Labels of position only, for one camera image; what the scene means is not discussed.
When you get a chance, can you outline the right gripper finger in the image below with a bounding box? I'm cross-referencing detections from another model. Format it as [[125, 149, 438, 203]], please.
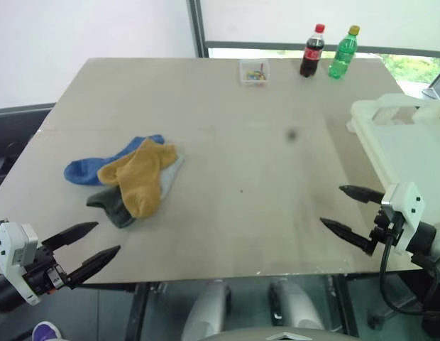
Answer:
[[319, 217, 376, 256], [339, 184, 385, 205]]

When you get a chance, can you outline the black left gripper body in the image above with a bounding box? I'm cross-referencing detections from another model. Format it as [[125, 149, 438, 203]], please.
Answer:
[[23, 244, 71, 296]]

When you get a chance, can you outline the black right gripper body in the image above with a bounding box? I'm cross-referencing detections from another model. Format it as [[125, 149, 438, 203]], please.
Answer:
[[369, 205, 406, 248]]

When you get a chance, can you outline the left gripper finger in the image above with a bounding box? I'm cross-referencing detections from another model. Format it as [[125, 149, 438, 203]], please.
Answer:
[[41, 222, 99, 255], [65, 244, 122, 291]]

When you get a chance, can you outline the light grey sock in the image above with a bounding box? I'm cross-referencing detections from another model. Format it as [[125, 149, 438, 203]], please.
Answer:
[[158, 148, 186, 205]]

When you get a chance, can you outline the white plastic basket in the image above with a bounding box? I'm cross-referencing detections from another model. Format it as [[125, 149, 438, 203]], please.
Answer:
[[346, 92, 440, 224]]

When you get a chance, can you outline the small clear plastic box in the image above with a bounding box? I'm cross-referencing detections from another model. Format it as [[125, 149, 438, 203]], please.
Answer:
[[239, 58, 271, 87]]

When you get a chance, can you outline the dark green sock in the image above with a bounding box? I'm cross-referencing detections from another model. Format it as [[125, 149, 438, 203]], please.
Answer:
[[86, 186, 138, 229]]

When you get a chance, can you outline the blue sock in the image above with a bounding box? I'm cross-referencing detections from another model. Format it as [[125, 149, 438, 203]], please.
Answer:
[[63, 134, 166, 186]]

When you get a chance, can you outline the silver right robot leg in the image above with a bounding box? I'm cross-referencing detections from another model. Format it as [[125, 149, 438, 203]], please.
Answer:
[[268, 278, 324, 331]]

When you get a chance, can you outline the silver robot leg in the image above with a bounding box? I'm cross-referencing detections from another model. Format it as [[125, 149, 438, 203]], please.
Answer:
[[180, 280, 232, 341], [268, 278, 324, 331]]

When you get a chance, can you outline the black sofa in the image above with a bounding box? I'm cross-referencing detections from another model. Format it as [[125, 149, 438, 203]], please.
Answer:
[[0, 102, 57, 196]]

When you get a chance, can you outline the grey rounded torso shell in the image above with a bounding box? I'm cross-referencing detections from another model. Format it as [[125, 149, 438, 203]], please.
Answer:
[[205, 326, 363, 341]]

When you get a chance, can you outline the silver left robot leg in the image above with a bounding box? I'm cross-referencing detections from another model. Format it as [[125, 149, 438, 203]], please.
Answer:
[[180, 280, 232, 341]]

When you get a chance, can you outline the grey laptop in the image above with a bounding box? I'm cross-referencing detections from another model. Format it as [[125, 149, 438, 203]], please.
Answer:
[[421, 62, 440, 102]]

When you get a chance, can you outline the green bottle yellow cap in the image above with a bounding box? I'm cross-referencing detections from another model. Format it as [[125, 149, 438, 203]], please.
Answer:
[[328, 24, 361, 80]]

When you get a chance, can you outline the cola bottle red cap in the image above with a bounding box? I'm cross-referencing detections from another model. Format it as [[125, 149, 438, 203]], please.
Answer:
[[299, 23, 326, 78]]

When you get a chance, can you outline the white window blind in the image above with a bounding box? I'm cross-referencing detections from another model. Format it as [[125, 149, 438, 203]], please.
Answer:
[[200, 0, 440, 44]]

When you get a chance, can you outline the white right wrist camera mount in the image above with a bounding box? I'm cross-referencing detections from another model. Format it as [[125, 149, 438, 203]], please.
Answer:
[[381, 181, 427, 256]]

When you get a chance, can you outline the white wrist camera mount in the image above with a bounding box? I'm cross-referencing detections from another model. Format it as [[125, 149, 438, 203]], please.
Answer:
[[381, 181, 427, 256], [0, 222, 40, 306]]

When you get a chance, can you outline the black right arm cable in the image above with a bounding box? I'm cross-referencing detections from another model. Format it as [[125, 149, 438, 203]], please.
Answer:
[[378, 227, 440, 315]]

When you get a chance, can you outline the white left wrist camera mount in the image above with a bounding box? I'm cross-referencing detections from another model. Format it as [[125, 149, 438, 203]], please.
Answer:
[[0, 222, 40, 306]]

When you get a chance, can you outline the dark window frame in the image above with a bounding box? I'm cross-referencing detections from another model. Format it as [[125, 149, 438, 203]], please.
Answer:
[[186, 0, 440, 60]]

